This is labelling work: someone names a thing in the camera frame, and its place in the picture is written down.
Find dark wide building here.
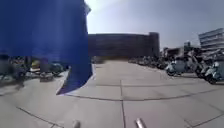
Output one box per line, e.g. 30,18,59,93
87,31,161,60

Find grey paved plaza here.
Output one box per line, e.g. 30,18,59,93
0,59,224,128

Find robot's own part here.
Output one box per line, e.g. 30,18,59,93
134,117,147,128
72,120,82,128

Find blue cloth banner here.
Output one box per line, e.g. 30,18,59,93
0,0,93,96

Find row of parked scooters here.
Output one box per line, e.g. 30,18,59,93
128,49,224,85

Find pale multi-storey building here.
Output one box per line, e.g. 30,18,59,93
198,27,224,53

